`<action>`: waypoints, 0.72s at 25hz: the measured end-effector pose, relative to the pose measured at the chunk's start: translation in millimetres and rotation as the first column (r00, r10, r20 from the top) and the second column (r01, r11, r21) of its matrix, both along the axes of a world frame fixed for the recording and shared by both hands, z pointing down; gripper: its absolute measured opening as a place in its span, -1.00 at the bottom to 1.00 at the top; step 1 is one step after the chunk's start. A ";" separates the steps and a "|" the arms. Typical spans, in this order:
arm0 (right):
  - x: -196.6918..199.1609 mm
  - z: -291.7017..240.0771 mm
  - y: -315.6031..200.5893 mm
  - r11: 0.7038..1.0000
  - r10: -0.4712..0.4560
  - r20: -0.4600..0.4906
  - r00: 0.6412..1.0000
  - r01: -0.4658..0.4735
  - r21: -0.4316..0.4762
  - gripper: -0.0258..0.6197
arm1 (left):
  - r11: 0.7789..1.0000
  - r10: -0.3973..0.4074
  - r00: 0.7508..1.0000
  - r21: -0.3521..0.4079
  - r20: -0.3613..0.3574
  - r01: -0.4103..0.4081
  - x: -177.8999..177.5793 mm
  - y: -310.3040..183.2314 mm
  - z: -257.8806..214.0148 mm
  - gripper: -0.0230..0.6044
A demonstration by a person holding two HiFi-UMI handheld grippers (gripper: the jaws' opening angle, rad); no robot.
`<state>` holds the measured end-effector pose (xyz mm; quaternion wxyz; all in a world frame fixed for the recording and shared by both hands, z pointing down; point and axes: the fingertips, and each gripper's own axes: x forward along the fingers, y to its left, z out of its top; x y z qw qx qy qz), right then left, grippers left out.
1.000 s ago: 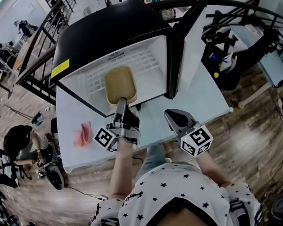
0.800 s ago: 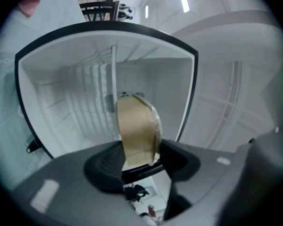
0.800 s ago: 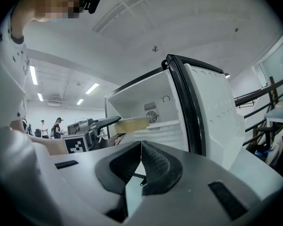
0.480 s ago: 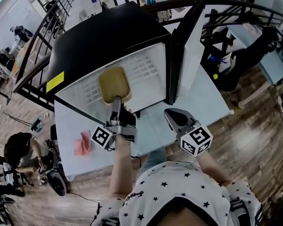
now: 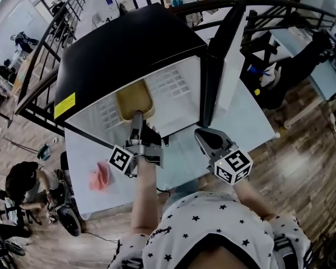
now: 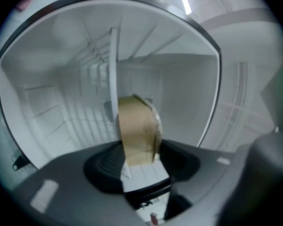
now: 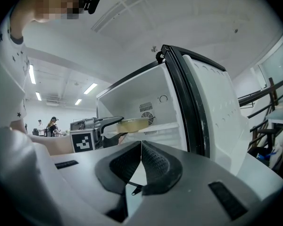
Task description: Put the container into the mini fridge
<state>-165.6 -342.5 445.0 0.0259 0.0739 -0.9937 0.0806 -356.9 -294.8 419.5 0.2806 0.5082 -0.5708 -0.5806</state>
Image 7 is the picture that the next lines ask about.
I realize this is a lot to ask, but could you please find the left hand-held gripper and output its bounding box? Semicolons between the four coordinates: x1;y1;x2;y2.
69;116;128;153

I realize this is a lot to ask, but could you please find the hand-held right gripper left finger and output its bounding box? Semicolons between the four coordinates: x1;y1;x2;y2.
49;140;142;223

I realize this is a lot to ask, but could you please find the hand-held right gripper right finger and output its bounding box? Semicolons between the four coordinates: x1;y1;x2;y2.
127;140;283;226

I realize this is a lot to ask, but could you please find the tan paper food tray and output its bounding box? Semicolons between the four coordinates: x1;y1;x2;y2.
116;117;149;134

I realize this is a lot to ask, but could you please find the person's left forearm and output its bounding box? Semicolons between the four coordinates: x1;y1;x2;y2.
10;120;74;156

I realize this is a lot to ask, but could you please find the light blue table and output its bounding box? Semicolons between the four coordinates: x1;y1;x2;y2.
265;102;283;136
235;152;283;199

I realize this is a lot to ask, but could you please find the white star-print shirt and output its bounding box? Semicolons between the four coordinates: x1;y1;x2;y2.
0;7;62;226

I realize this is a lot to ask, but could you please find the black metal railing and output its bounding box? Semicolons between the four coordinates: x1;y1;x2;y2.
237;77;283;155

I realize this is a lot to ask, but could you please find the person's head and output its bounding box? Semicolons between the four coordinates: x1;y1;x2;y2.
13;0;88;39

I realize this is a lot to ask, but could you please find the black head camera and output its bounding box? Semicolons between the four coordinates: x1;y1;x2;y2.
75;0;102;15

